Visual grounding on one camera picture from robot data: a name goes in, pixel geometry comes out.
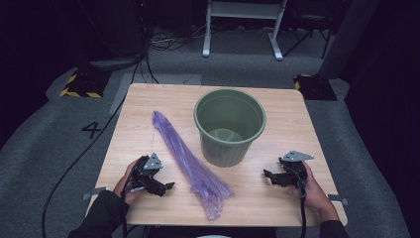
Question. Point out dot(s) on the grey metal table bracket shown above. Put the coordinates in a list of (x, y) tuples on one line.
[(338, 199)]

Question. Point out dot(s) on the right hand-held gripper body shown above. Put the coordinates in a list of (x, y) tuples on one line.
[(295, 172)]

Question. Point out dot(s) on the black tripod stand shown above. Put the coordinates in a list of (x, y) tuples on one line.
[(327, 44)]

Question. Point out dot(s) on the green plastic trash bin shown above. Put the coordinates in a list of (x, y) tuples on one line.
[(231, 152)]

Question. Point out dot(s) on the purple plastic trash bag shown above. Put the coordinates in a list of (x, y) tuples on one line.
[(185, 152)]

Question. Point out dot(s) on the person's left hand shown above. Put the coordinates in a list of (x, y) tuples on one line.
[(123, 185)]

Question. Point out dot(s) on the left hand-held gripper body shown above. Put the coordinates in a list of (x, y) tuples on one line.
[(143, 175)]

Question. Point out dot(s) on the person's right hand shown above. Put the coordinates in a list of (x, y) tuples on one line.
[(313, 193)]

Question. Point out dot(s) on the white metal stand frame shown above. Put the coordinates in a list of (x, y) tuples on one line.
[(242, 10)]

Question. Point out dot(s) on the grey upright post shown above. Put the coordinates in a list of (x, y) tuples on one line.
[(346, 39)]

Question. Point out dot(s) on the black yellow striped stand base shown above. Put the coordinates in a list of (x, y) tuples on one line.
[(85, 84), (315, 87)]

